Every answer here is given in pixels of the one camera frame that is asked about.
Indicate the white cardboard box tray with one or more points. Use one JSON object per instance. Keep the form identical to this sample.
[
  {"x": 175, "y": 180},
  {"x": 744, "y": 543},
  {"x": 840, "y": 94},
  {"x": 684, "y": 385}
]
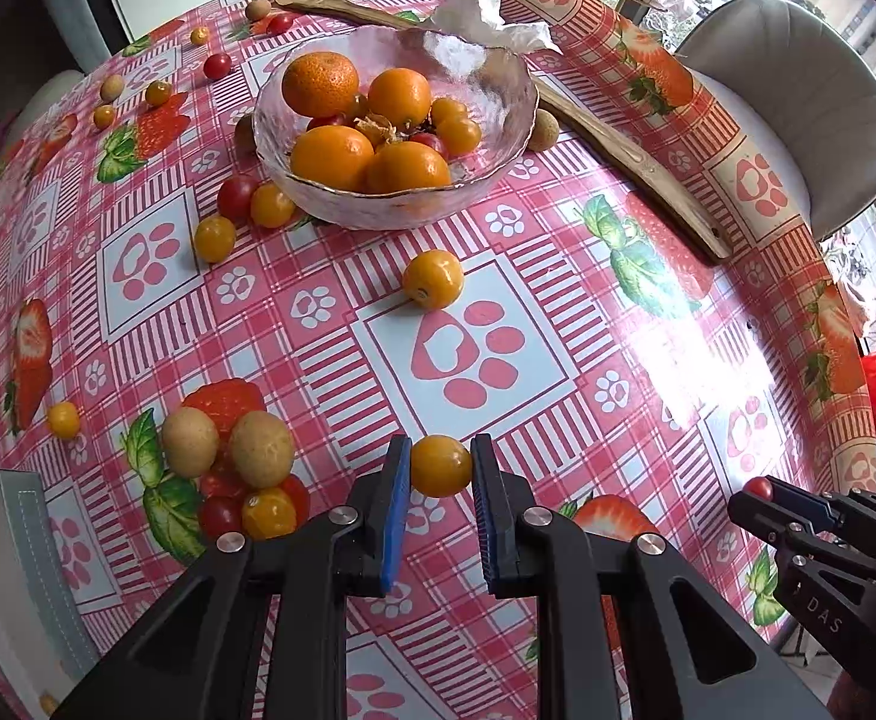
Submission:
[{"x": 10, "y": 577}]

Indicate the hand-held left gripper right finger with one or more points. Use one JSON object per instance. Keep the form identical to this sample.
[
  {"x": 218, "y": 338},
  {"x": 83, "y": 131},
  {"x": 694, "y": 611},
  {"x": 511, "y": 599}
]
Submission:
[{"x": 487, "y": 525}]

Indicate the long wooden tray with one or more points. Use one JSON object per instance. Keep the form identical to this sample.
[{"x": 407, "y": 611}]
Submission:
[{"x": 633, "y": 157}]

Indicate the red cherry tomato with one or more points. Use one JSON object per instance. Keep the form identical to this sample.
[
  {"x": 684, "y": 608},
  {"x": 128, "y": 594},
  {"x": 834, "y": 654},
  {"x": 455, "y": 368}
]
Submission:
[
  {"x": 220, "y": 483},
  {"x": 220, "y": 517},
  {"x": 430, "y": 142},
  {"x": 301, "y": 496},
  {"x": 325, "y": 121},
  {"x": 280, "y": 22},
  {"x": 759, "y": 488},
  {"x": 217, "y": 65},
  {"x": 237, "y": 195}
]

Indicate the brown longan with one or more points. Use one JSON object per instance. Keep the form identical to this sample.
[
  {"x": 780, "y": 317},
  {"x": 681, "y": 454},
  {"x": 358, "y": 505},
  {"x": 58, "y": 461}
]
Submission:
[
  {"x": 259, "y": 10},
  {"x": 112, "y": 87},
  {"x": 262, "y": 448},
  {"x": 190, "y": 442},
  {"x": 243, "y": 133},
  {"x": 544, "y": 130}
]

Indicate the grey padded chair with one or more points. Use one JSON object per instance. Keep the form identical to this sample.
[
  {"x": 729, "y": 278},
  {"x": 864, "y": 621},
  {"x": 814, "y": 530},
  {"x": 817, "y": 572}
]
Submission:
[{"x": 783, "y": 60}]

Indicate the crumpled white tissue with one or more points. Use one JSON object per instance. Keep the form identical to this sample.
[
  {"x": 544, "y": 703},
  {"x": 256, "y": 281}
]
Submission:
[{"x": 483, "y": 19}]

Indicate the dimpled orange mandarin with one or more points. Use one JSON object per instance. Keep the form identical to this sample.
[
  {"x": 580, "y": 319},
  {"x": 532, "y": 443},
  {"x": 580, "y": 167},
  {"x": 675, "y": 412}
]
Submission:
[{"x": 320, "y": 84}]

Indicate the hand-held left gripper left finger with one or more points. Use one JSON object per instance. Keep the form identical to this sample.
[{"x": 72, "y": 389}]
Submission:
[{"x": 397, "y": 517}]

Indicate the clear glass bowl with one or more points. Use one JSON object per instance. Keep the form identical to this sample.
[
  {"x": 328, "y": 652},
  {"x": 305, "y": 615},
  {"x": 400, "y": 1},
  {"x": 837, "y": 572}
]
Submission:
[{"x": 483, "y": 187}]

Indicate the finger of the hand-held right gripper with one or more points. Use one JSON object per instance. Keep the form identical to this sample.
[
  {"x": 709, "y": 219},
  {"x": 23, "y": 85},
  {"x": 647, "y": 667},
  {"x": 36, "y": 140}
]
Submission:
[
  {"x": 760, "y": 521},
  {"x": 805, "y": 506}
]

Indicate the dry physalis husk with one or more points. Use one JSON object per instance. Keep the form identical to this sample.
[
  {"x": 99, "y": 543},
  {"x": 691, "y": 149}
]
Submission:
[{"x": 374, "y": 127}]

